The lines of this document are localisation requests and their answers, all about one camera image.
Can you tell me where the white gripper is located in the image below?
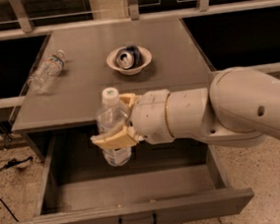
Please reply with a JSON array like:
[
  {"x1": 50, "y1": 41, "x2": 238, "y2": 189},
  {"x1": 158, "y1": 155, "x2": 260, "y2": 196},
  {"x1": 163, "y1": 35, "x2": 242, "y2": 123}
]
[{"x1": 90, "y1": 89, "x2": 174, "y2": 150}]

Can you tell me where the blue label plastic bottle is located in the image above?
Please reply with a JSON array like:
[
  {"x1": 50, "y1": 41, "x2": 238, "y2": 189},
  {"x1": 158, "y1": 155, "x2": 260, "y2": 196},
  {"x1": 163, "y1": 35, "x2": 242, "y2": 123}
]
[{"x1": 96, "y1": 87, "x2": 132, "y2": 167}]

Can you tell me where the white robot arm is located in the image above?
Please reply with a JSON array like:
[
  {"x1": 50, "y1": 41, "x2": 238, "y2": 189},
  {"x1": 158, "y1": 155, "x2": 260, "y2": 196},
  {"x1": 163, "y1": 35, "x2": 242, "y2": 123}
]
[{"x1": 91, "y1": 67, "x2": 280, "y2": 150}]

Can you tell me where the open grey top drawer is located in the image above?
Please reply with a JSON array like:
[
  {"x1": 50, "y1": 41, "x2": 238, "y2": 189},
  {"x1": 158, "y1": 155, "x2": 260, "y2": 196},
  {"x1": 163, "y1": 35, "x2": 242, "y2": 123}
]
[{"x1": 16, "y1": 126, "x2": 254, "y2": 224}]

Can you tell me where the clear crushed water bottle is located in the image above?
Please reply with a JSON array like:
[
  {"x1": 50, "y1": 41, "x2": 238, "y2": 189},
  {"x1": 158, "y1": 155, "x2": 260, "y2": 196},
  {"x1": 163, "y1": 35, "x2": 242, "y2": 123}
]
[{"x1": 28, "y1": 50, "x2": 66, "y2": 95}]

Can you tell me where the white ceramic bowl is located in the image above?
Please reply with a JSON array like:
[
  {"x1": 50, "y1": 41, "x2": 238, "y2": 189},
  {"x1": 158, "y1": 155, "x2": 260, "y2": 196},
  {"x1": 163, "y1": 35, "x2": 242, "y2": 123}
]
[{"x1": 106, "y1": 45, "x2": 153, "y2": 76}]

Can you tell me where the blue soda can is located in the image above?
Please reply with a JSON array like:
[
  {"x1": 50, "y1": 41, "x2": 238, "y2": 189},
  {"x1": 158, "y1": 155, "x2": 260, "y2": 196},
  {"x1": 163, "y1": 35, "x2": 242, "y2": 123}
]
[{"x1": 116, "y1": 45, "x2": 142, "y2": 70}]

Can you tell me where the grey cabinet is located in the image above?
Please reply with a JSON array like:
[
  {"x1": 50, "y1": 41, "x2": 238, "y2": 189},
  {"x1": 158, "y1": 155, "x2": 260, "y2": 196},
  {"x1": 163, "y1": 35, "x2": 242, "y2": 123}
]
[{"x1": 12, "y1": 17, "x2": 211, "y2": 134}]

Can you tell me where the black cable with plug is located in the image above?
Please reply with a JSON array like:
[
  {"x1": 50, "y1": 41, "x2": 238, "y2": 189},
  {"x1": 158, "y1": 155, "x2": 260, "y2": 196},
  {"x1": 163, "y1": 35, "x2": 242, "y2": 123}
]
[{"x1": 0, "y1": 127, "x2": 35, "y2": 175}]

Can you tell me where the black floor cable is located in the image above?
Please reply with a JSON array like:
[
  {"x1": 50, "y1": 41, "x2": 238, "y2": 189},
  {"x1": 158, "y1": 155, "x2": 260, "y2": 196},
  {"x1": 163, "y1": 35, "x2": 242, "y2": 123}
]
[{"x1": 0, "y1": 185, "x2": 20, "y2": 224}]

